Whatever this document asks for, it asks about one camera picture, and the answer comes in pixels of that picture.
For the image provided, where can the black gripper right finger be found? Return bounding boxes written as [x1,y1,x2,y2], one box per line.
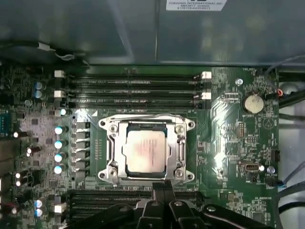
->
[164,180,279,229]

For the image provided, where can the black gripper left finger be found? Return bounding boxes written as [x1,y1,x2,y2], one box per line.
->
[76,181,168,229]

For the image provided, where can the silver green CPU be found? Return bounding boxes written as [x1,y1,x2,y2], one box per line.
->
[121,121,171,178]

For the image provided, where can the CPU socket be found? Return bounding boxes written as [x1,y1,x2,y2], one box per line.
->
[97,113,196,186]

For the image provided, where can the green motherboard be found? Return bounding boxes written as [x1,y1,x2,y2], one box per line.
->
[0,64,280,229]

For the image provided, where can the silver coin battery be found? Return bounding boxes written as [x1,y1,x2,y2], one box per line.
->
[241,93,265,115]

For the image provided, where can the black silver PC case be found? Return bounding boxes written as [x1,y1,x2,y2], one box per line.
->
[0,0,305,229]

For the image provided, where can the white printed case sticker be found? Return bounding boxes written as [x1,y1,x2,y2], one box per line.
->
[165,0,226,11]

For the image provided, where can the blue grey wire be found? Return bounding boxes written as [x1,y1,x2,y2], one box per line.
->
[276,161,305,189]

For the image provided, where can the grey thin wire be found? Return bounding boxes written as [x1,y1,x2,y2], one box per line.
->
[264,55,305,78]

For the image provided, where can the white wire plug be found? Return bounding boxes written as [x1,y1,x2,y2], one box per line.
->
[37,42,75,61]

